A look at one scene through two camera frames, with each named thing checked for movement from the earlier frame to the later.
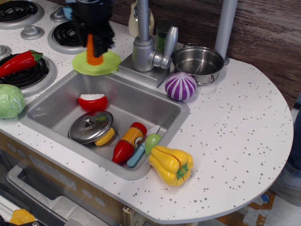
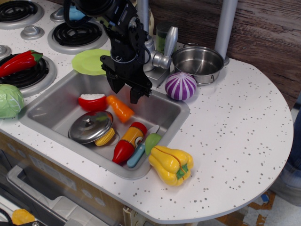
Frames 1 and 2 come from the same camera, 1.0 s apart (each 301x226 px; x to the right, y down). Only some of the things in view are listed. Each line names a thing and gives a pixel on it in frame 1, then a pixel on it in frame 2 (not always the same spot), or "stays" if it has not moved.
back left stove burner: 17,14 stays
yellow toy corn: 106,138 stays
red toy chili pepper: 19,63 stays
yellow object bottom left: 19,216 stays
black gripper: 93,17 → 132,74
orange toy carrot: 91,58 → 124,113
